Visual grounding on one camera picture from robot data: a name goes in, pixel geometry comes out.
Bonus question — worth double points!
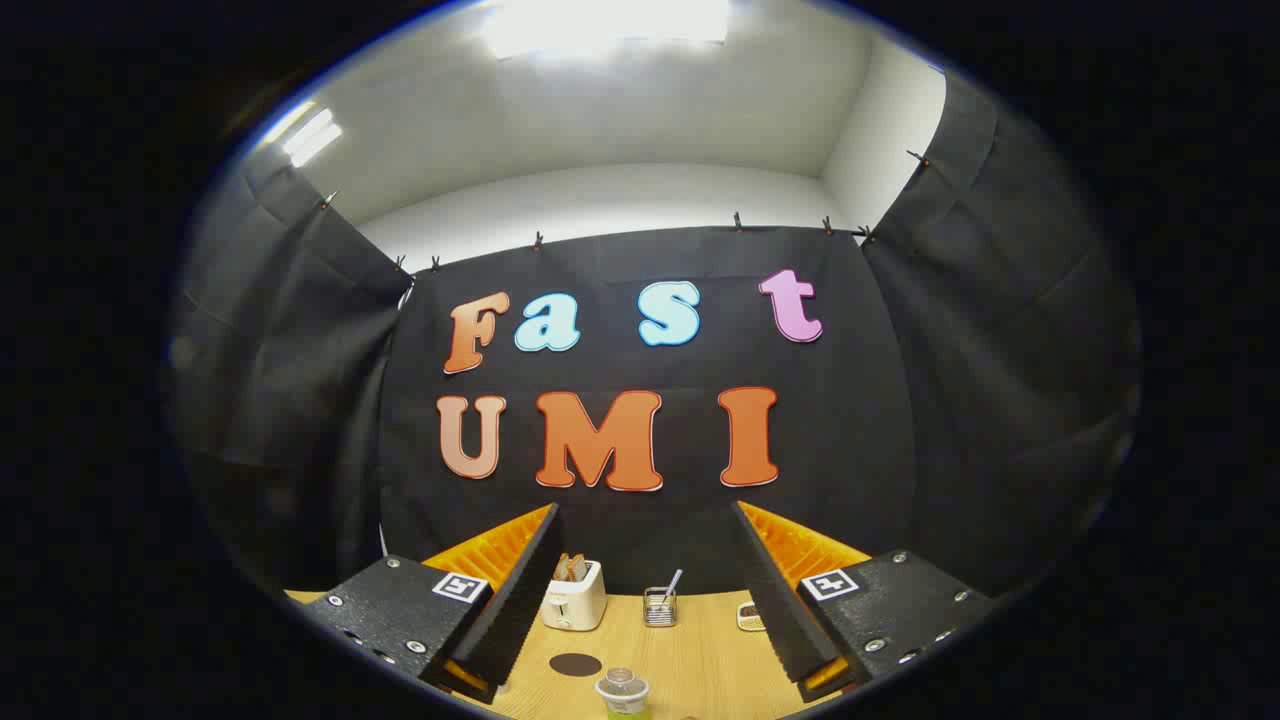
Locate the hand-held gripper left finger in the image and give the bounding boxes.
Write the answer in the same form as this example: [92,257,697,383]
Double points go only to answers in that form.
[285,502,564,706]

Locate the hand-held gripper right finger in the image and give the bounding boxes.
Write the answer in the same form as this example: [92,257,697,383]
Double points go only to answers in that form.
[730,500,998,704]

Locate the clear bottle with white label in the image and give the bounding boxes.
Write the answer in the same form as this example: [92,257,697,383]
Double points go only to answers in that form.
[595,668,650,720]

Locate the white toaster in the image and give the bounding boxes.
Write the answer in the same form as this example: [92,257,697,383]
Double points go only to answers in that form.
[541,560,608,632]

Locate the wooden table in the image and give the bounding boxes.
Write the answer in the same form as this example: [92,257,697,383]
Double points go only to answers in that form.
[285,585,861,720]

